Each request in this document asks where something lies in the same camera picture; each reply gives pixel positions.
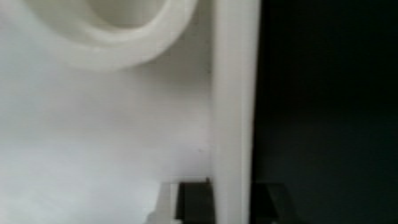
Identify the white square table top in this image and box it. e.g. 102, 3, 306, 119
0, 0, 260, 224

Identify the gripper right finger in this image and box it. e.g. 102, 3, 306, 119
251, 183, 296, 224

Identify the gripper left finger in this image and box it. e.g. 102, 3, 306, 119
150, 181, 216, 224

